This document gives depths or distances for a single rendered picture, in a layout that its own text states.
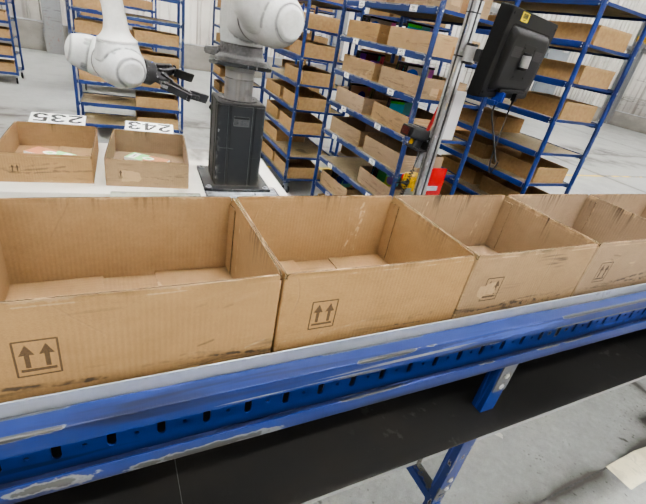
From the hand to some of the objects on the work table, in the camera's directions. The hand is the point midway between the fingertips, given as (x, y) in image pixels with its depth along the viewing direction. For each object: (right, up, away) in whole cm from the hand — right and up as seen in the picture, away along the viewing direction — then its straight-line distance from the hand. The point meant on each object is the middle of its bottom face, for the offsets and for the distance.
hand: (196, 87), depth 148 cm
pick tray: (-25, -25, +19) cm, 41 cm away
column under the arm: (+7, -28, +26) cm, 39 cm away
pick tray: (-56, -26, +8) cm, 62 cm away
